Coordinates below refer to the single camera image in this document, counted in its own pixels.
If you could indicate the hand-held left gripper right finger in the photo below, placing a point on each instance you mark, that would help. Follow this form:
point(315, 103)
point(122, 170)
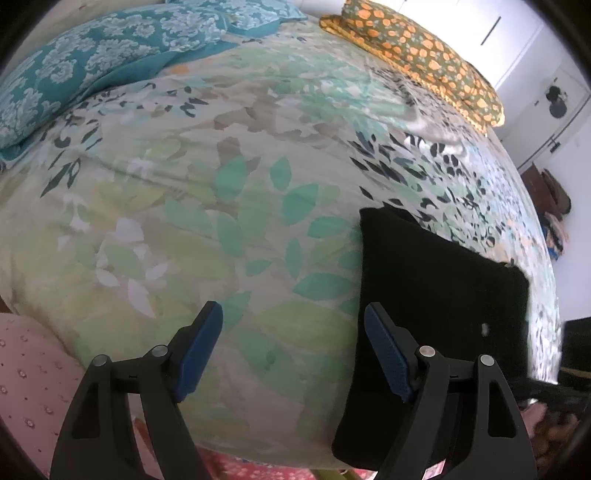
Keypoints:
point(390, 355)

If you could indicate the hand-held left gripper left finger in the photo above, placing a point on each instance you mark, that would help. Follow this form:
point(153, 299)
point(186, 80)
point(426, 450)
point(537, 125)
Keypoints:
point(198, 355)

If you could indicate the black pants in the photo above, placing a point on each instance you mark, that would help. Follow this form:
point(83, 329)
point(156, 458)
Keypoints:
point(438, 286)

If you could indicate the red floral cloth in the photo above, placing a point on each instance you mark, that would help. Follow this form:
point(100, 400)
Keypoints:
point(258, 470)

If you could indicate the leaf print bed sheet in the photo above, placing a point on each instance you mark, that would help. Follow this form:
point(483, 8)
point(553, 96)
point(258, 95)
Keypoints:
point(184, 207)

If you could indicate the pink dotted cloth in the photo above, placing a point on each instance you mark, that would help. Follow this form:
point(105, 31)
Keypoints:
point(32, 369)

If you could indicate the dark object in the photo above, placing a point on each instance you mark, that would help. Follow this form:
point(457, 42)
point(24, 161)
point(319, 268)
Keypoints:
point(575, 346)

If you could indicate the pile of clothes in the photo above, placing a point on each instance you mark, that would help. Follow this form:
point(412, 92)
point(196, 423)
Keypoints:
point(554, 235)

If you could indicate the brown wooden furniture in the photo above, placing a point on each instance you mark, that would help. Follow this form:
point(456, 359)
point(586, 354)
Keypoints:
point(533, 180)

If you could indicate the brown cloth bundle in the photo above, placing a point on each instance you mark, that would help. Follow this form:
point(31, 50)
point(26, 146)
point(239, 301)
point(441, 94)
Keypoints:
point(556, 194)

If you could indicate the dark door latch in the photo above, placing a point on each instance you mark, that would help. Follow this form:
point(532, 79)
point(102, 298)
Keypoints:
point(555, 146)

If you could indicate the dark hanging bag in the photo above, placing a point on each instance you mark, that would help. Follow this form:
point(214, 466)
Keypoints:
point(556, 102)

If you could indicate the orange patterned pillow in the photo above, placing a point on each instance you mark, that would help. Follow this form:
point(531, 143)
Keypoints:
point(429, 50)

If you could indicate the teal floral pillow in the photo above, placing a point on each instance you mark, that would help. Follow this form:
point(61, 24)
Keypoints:
point(92, 60)

